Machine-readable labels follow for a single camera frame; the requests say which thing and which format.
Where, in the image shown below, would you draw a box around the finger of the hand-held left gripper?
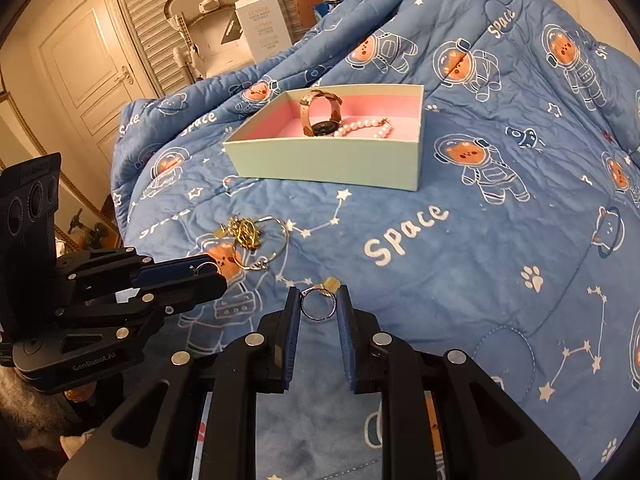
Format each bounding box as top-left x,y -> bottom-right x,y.
55,276 -> 229,347
55,247 -> 223,307

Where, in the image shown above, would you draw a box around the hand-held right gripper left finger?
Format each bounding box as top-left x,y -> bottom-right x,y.
57,286 -> 302,480

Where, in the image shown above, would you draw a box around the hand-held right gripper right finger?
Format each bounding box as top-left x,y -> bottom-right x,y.
336,285 -> 582,480

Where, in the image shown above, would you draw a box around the silver ring with gold tag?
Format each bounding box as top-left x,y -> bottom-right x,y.
299,276 -> 342,322

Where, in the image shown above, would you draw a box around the gold chain necklace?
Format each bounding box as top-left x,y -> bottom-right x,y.
214,215 -> 264,252

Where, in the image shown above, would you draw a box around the pale green box pink inside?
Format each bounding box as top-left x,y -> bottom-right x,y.
221,84 -> 426,192

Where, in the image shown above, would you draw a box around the small tricycle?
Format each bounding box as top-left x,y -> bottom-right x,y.
67,209 -> 124,252

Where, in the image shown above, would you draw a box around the blue astronaut bear blanket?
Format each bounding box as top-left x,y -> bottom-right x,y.
111,0 -> 640,480

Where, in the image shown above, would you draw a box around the white panelled door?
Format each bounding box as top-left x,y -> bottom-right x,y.
37,0 -> 157,157

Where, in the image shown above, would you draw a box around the louvered closet doors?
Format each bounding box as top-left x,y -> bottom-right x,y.
107,0 -> 353,97

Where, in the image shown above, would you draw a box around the white high chair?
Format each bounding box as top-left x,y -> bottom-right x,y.
164,0 -> 261,82

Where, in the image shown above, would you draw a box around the tall white carton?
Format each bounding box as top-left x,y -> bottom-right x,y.
234,0 -> 294,65

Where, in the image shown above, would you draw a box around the pink strap wristwatch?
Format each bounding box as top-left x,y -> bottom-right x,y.
299,87 -> 344,137

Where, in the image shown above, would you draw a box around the pearl bracelet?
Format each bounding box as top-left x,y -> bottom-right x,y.
332,117 -> 396,140

